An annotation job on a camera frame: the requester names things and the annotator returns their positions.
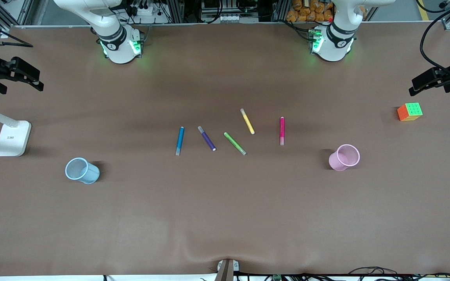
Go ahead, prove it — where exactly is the blue marker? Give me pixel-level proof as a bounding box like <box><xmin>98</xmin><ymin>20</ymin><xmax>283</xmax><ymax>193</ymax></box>
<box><xmin>175</xmin><ymin>126</ymin><xmax>185</xmax><ymax>156</ymax></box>

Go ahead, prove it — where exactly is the colourful puzzle cube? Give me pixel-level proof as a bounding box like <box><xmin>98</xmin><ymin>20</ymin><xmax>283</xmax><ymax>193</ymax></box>
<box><xmin>397</xmin><ymin>103</ymin><xmax>423</xmax><ymax>122</ymax></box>

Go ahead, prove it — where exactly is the white lamp stand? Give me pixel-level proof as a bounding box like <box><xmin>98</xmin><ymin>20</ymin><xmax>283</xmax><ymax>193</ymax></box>
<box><xmin>0</xmin><ymin>102</ymin><xmax>32</xmax><ymax>157</ymax></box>

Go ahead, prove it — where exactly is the pink mesh cup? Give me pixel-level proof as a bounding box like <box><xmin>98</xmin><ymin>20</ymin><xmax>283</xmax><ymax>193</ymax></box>
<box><xmin>329</xmin><ymin>144</ymin><xmax>361</xmax><ymax>171</ymax></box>

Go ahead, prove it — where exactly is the light blue mesh cup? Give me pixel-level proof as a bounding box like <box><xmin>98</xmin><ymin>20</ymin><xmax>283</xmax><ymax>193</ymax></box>
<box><xmin>65</xmin><ymin>157</ymin><xmax>100</xmax><ymax>184</ymax></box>

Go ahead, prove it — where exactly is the white power strip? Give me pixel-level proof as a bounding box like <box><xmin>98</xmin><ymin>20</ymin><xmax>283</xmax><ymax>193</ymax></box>
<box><xmin>130</xmin><ymin>5</ymin><xmax>154</xmax><ymax>17</ymax></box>

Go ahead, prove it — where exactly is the orange snack bag pile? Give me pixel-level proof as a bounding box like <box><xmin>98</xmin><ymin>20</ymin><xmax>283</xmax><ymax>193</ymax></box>
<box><xmin>286</xmin><ymin>0</ymin><xmax>334</xmax><ymax>23</ymax></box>

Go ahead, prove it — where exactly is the yellow marker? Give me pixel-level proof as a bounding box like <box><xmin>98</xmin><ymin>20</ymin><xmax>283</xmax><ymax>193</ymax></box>
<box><xmin>240</xmin><ymin>108</ymin><xmax>255</xmax><ymax>135</ymax></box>

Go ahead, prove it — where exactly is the purple marker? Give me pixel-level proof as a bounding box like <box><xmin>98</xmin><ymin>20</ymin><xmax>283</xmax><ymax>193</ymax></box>
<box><xmin>198</xmin><ymin>126</ymin><xmax>216</xmax><ymax>151</ymax></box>

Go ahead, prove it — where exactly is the green marker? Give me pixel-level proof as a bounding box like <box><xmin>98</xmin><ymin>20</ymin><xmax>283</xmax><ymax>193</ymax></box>
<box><xmin>224</xmin><ymin>132</ymin><xmax>247</xmax><ymax>156</ymax></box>

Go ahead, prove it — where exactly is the grey metal equipment rack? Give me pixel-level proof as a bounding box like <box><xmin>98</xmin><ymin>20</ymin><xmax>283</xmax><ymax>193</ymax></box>
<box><xmin>200</xmin><ymin>0</ymin><xmax>264</xmax><ymax>24</ymax></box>

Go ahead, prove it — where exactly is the metal table clamp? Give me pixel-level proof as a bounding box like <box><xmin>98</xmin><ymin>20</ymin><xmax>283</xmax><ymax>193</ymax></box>
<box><xmin>214</xmin><ymin>258</ymin><xmax>240</xmax><ymax>281</ymax></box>

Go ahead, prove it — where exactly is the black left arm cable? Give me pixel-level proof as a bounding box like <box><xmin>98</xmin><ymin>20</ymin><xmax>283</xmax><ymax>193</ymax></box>
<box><xmin>420</xmin><ymin>2</ymin><xmax>450</xmax><ymax>84</ymax></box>

